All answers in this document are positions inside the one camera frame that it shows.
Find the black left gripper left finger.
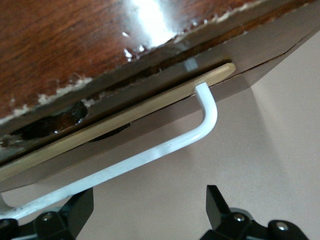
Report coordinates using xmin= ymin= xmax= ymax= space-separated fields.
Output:
xmin=0 ymin=187 xmax=95 ymax=240

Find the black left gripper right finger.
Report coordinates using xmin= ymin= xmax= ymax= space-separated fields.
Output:
xmin=199 ymin=184 xmax=310 ymax=240

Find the dark wooden cabinet box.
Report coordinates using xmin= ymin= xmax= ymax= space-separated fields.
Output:
xmin=0 ymin=0 xmax=320 ymax=166

